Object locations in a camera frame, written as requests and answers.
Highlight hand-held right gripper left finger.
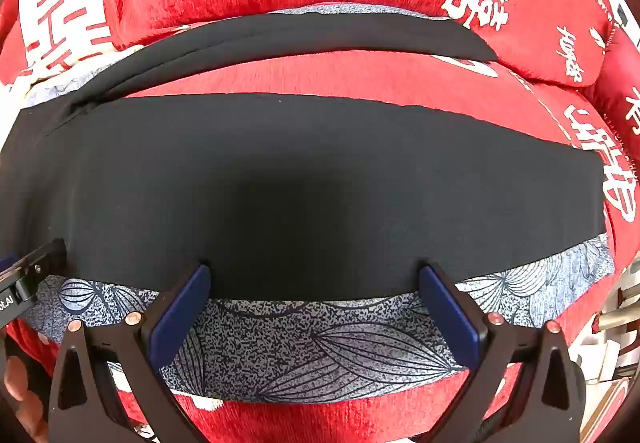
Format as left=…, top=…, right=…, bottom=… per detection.
left=48, top=264, right=213, bottom=443

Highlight red printed pillow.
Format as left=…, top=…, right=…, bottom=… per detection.
left=440, top=0, right=617, bottom=87
left=587, top=26, right=640, bottom=151

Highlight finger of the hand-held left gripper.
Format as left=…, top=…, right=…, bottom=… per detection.
left=0, top=237, right=68, bottom=285

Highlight black pants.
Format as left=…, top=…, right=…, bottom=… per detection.
left=0, top=13, right=608, bottom=302

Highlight grey leaf-print cloth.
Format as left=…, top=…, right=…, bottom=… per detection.
left=10, top=6, right=617, bottom=405

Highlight person's left hand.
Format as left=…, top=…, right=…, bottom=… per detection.
left=2, top=353, right=51, bottom=441

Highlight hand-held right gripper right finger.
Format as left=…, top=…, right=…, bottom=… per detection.
left=419, top=263, right=586, bottom=443

